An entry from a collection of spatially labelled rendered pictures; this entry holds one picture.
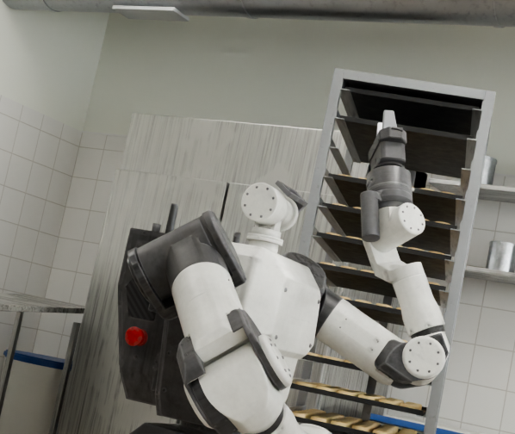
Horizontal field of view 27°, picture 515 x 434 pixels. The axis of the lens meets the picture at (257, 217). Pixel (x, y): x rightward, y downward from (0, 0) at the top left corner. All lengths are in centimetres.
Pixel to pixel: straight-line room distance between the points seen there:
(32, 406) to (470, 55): 312
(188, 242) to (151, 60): 539
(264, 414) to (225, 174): 403
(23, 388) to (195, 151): 174
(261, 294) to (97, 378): 390
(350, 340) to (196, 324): 59
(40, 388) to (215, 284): 480
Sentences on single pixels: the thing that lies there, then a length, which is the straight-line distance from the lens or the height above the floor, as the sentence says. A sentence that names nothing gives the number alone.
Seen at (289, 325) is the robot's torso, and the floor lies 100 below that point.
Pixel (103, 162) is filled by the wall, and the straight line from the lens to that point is 695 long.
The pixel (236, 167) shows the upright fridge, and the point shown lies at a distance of 540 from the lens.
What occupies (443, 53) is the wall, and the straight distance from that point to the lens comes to 612.
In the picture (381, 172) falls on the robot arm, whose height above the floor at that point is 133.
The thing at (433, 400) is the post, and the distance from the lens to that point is 312.
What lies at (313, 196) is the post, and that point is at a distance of 320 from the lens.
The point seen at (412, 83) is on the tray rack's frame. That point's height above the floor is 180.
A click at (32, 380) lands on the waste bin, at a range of 629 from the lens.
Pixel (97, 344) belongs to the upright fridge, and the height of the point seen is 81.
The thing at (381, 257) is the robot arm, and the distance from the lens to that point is 210.
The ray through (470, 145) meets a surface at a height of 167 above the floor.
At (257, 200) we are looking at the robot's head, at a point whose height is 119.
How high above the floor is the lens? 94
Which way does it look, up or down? 7 degrees up
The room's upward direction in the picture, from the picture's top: 12 degrees clockwise
